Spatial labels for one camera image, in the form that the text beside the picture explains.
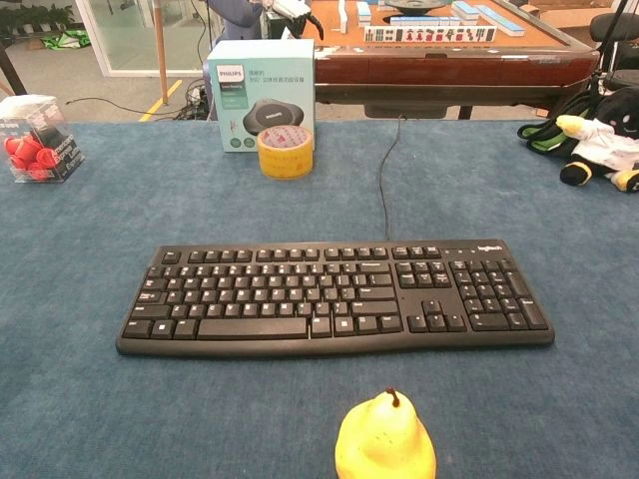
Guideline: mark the black Logitech keyboard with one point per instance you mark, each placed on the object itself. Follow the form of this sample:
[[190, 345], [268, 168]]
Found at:
[[279, 299]]

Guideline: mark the yellow packing tape roll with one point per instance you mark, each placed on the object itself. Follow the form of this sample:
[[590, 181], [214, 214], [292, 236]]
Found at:
[[285, 152]]

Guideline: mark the teal Philips product box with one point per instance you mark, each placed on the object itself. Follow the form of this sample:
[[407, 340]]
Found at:
[[264, 85]]

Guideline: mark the yellow pear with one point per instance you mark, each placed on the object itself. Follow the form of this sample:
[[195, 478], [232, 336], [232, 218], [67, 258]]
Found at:
[[384, 439]]

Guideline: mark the brown mahjong table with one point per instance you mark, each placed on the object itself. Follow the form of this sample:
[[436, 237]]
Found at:
[[449, 65]]

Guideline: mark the blue table cloth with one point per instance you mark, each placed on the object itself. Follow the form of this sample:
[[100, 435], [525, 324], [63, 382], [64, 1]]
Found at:
[[150, 399]]

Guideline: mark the row of face-up mahjong tiles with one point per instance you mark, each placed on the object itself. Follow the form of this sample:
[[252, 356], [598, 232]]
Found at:
[[429, 34]]

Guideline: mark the person in blue clothes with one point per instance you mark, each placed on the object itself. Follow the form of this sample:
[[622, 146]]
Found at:
[[234, 20]]

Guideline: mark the wooden pole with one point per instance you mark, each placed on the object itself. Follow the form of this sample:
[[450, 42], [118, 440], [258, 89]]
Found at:
[[161, 50]]

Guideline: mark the black and yellow plush toy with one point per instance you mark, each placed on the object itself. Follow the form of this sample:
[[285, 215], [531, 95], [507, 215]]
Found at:
[[599, 144]]

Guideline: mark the clear box of red capsules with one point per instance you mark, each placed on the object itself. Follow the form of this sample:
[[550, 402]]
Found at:
[[37, 144]]

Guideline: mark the black office chair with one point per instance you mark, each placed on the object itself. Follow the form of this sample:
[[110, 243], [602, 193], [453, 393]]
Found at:
[[616, 40]]

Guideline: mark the green potted plants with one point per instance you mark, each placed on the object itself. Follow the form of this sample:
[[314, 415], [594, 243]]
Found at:
[[35, 17]]

